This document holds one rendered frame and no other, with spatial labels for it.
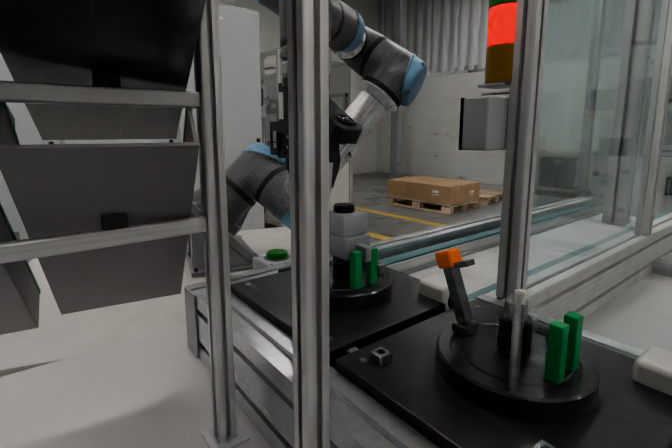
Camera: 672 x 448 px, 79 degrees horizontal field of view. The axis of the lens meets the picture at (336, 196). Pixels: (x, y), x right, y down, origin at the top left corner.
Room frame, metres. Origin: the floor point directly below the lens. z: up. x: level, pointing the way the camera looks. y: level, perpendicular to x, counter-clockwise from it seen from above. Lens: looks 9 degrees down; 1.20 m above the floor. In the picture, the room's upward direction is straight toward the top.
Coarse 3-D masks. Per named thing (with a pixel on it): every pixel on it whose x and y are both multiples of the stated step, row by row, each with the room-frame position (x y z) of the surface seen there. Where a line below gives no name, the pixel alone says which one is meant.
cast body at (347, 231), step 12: (336, 204) 0.55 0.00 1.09; (348, 204) 0.55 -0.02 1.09; (336, 216) 0.53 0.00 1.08; (348, 216) 0.53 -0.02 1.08; (360, 216) 0.54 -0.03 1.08; (336, 228) 0.53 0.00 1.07; (348, 228) 0.53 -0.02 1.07; (360, 228) 0.54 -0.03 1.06; (336, 240) 0.53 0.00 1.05; (348, 240) 0.52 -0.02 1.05; (360, 240) 0.53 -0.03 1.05; (336, 252) 0.53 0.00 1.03; (348, 252) 0.52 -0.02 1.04
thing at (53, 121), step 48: (0, 0) 0.26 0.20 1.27; (48, 0) 0.27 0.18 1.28; (96, 0) 0.28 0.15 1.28; (144, 0) 0.29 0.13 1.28; (192, 0) 0.30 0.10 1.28; (0, 48) 0.30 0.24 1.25; (48, 48) 0.31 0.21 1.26; (96, 48) 0.32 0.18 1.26; (144, 48) 0.33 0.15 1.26; (192, 48) 0.34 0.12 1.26
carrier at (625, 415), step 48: (432, 336) 0.42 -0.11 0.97; (480, 336) 0.38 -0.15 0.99; (528, 336) 0.34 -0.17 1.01; (576, 336) 0.32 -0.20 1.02; (384, 384) 0.33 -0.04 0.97; (432, 384) 0.33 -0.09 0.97; (480, 384) 0.31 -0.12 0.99; (528, 384) 0.31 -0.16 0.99; (576, 384) 0.31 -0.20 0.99; (624, 384) 0.34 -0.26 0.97; (432, 432) 0.28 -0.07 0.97; (480, 432) 0.28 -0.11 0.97; (528, 432) 0.28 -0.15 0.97; (576, 432) 0.28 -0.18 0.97; (624, 432) 0.28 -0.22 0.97
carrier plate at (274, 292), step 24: (240, 288) 0.56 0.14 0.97; (264, 288) 0.56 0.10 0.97; (288, 288) 0.56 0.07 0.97; (408, 288) 0.56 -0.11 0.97; (264, 312) 0.49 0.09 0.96; (288, 312) 0.48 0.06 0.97; (336, 312) 0.48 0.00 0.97; (360, 312) 0.48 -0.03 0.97; (384, 312) 0.48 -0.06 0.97; (408, 312) 0.48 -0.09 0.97; (432, 312) 0.49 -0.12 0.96; (336, 336) 0.42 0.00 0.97; (360, 336) 0.42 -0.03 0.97; (384, 336) 0.44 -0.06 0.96
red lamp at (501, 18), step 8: (496, 8) 0.57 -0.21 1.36; (504, 8) 0.56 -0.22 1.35; (512, 8) 0.56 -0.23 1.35; (488, 16) 0.59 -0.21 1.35; (496, 16) 0.57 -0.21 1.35; (504, 16) 0.56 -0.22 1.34; (512, 16) 0.56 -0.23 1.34; (488, 24) 0.58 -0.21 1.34; (496, 24) 0.57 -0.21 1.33; (504, 24) 0.56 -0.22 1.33; (512, 24) 0.56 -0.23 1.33; (488, 32) 0.58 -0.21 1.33; (496, 32) 0.57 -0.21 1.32; (504, 32) 0.56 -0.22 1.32; (512, 32) 0.56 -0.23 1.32; (488, 40) 0.58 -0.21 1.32; (496, 40) 0.56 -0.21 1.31; (504, 40) 0.56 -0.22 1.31; (512, 40) 0.56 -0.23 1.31
